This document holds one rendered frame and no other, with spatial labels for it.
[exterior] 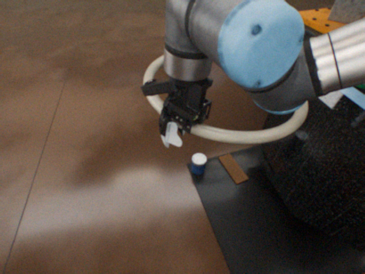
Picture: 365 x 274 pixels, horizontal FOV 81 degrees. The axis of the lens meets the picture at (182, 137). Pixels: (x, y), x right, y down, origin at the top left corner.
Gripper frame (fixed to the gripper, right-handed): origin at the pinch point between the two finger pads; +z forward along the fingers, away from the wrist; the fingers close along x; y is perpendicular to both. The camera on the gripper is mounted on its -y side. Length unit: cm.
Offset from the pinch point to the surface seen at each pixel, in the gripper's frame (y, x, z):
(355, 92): 34, 68, 1
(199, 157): -17, 53, 74
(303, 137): 29, 67, 30
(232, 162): 0, 73, 83
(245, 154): 4, 87, 84
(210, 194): 2, 42, 87
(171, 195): -18, 25, 90
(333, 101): 30, 66, 7
